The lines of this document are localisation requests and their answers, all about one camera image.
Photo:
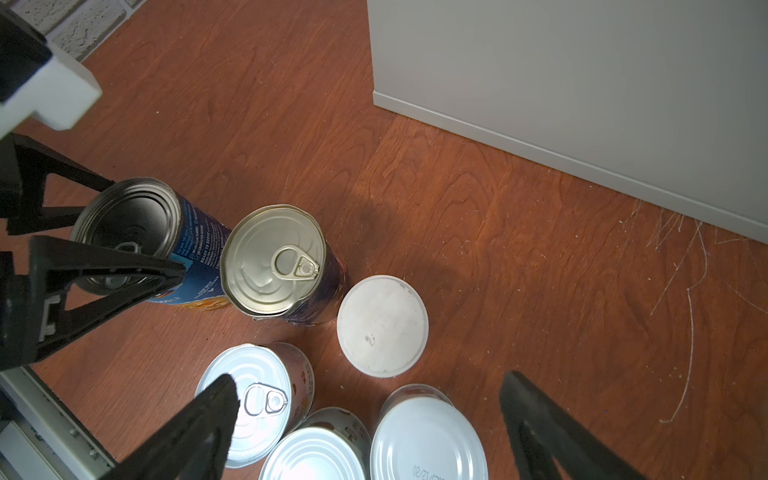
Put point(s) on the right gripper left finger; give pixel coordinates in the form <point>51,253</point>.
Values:
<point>194,444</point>

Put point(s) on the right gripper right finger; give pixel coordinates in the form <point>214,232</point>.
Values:
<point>546,440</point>

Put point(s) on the blue label soup can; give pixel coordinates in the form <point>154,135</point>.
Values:
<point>146,216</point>

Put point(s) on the dark purple label can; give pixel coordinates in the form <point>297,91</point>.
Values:
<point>277,264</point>

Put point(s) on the white lid purple can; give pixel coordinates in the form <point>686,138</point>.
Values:
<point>275,386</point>

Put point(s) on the silver top can right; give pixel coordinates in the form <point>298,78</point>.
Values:
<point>422,435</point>

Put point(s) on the silver can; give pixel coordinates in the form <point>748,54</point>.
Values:
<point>332,443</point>
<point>422,435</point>

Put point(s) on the silver top centre can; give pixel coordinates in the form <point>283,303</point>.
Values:
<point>332,443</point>

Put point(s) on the white lid orange can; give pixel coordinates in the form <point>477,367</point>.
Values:
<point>382,326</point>

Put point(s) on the grey metal cabinet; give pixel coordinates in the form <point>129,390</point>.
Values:
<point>665,101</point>

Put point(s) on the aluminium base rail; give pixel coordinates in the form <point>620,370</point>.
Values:
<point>41,438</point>

